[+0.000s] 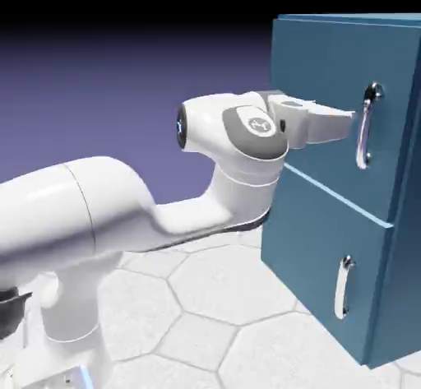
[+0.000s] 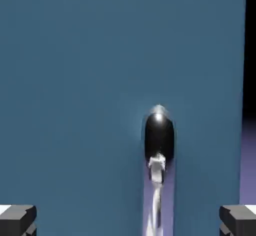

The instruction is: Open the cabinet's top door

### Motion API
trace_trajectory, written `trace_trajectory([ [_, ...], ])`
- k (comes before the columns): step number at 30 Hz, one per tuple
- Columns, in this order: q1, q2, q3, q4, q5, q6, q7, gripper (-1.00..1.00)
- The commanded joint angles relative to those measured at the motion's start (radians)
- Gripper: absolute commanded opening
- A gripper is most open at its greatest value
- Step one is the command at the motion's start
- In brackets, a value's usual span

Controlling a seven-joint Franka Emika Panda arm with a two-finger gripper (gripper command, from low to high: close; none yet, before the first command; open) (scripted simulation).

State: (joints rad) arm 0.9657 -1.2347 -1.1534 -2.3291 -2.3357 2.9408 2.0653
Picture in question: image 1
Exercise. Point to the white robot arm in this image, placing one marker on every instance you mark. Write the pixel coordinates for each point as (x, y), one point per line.
(108, 204)

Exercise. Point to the blue cabinet door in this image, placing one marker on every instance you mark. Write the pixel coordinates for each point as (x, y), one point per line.
(315, 66)
(306, 247)

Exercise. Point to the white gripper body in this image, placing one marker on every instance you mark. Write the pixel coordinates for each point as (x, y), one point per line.
(329, 124)

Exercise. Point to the blue cabinet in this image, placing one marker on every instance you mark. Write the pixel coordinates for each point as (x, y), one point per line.
(403, 198)

